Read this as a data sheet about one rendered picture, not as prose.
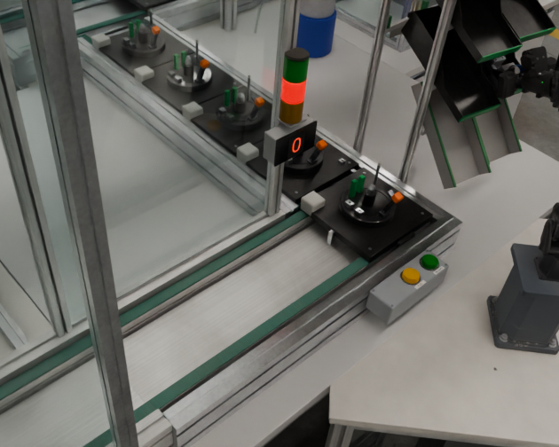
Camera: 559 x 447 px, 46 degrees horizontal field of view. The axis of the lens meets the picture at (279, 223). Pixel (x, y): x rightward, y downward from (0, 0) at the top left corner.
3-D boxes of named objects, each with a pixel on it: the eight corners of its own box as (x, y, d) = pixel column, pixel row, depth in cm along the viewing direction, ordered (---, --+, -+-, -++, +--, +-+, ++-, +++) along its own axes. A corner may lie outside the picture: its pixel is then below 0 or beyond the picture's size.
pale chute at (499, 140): (510, 153, 185) (522, 151, 181) (476, 167, 179) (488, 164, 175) (480, 58, 183) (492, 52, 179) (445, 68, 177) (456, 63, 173)
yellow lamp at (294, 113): (306, 119, 142) (309, 99, 139) (289, 127, 139) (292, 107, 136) (290, 108, 145) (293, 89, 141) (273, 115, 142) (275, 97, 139)
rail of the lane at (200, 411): (452, 248, 174) (464, 219, 166) (177, 455, 127) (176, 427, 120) (436, 237, 177) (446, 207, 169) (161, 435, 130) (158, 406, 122)
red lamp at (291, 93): (309, 98, 139) (311, 79, 135) (292, 106, 136) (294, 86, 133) (293, 88, 141) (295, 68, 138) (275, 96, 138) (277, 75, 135)
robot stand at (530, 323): (558, 355, 151) (593, 300, 138) (494, 348, 152) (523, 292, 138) (545, 305, 162) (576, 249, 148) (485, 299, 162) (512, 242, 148)
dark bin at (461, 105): (496, 109, 164) (514, 92, 158) (458, 122, 158) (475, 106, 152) (438, 20, 171) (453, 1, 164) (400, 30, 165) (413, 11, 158)
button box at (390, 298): (444, 281, 160) (450, 264, 155) (387, 325, 149) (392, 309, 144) (421, 264, 163) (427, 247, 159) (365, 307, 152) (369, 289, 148)
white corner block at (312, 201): (324, 210, 167) (326, 199, 165) (311, 218, 165) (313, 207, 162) (311, 200, 170) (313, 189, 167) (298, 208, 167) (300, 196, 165)
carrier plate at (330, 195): (431, 220, 168) (433, 214, 166) (369, 263, 155) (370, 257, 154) (362, 172, 180) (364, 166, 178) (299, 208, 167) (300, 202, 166)
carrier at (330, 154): (358, 169, 181) (366, 132, 172) (295, 205, 168) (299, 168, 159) (297, 127, 193) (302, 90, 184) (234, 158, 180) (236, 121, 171)
